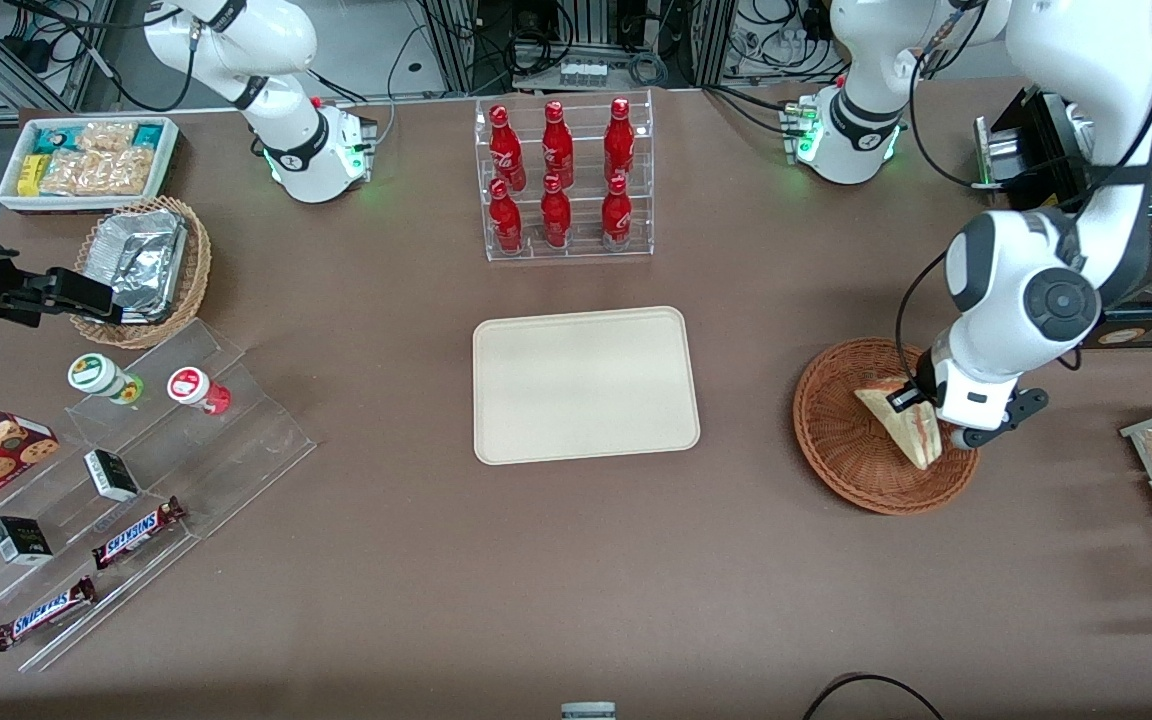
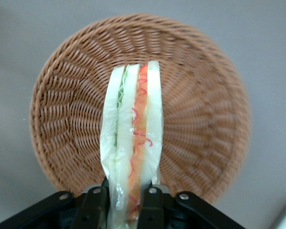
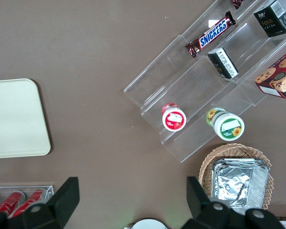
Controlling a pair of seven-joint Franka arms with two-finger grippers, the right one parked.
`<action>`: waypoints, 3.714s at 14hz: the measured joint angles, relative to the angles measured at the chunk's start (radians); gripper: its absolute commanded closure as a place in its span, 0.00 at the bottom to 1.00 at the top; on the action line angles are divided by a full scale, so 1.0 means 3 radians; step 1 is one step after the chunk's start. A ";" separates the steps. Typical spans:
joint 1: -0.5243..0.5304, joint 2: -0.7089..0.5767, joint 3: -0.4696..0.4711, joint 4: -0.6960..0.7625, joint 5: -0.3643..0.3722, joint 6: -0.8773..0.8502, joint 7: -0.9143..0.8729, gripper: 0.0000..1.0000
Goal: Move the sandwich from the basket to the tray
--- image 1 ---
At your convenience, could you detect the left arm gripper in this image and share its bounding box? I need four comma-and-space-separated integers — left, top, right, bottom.
885, 352, 1024, 433

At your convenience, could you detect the beige plastic tray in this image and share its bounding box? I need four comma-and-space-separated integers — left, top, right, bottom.
472, 305, 702, 467

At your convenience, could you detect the snickers chocolate bar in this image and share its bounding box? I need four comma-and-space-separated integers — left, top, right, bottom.
0, 576, 98, 653
91, 497, 187, 571

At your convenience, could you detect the clear acrylic bottle rack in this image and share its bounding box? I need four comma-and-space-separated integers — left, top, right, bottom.
474, 88, 655, 263

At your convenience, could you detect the green lid white cup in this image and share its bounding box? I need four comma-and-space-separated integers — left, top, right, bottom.
67, 353, 145, 405

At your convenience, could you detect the large clear cookie bag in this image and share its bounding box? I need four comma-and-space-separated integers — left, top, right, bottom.
39, 146, 158, 198

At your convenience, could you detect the red cola bottle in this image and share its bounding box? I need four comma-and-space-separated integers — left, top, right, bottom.
603, 97, 636, 186
488, 104, 527, 193
541, 174, 573, 250
488, 178, 524, 256
601, 175, 634, 253
541, 100, 575, 189

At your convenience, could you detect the triangular sandwich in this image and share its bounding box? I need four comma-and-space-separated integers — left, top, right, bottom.
854, 378, 942, 471

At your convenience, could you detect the aluminium foil container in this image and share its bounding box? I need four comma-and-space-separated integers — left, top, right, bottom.
84, 208, 189, 324

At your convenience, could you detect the red lid white cup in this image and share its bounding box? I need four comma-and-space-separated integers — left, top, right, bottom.
167, 367, 232, 416

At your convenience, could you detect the black cable loop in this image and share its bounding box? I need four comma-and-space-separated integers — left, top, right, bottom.
801, 673, 947, 720

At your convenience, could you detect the light tan wicker basket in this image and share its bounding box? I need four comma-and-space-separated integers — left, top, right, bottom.
69, 195, 213, 351

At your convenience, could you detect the small black box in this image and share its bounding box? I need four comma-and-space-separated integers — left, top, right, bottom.
83, 449, 141, 503
0, 516, 54, 567

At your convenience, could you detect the clear acrylic stepped shelf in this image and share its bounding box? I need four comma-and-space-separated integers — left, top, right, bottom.
0, 318, 317, 673

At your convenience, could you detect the white rectangular snack bin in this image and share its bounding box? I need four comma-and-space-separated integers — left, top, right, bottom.
0, 115, 181, 214

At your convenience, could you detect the black machine with yellow panel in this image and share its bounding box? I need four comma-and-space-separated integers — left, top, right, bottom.
974, 30, 1152, 349

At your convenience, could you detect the brown round wicker basket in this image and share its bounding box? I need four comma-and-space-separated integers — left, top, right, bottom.
792, 337, 983, 517

